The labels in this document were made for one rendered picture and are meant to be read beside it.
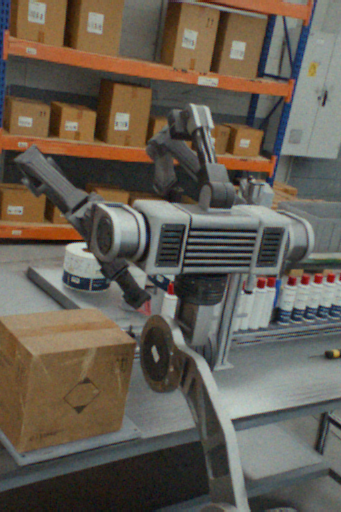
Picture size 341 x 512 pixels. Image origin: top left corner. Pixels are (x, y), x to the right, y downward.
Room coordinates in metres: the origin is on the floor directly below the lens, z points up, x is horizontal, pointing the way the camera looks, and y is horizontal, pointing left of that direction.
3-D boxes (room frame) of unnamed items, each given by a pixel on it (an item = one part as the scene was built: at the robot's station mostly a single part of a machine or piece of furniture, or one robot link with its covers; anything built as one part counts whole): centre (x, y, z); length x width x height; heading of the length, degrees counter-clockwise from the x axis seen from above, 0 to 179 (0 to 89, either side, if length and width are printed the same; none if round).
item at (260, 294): (2.67, -0.36, 0.98); 0.05 x 0.05 x 0.20
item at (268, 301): (2.71, -0.40, 0.98); 0.05 x 0.05 x 0.20
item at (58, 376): (1.80, 0.25, 0.99); 0.30 x 0.24 x 0.27; 127
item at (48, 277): (2.90, 0.08, 0.86); 0.80 x 0.67 x 0.05; 128
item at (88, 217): (1.73, 0.19, 1.45); 0.09 x 0.08 x 0.12; 121
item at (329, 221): (4.60, -0.95, 0.91); 0.60 x 0.40 x 0.22; 124
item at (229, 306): (2.39, -0.23, 1.16); 0.04 x 0.04 x 0.67; 38
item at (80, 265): (2.82, 0.34, 0.95); 0.20 x 0.20 x 0.14
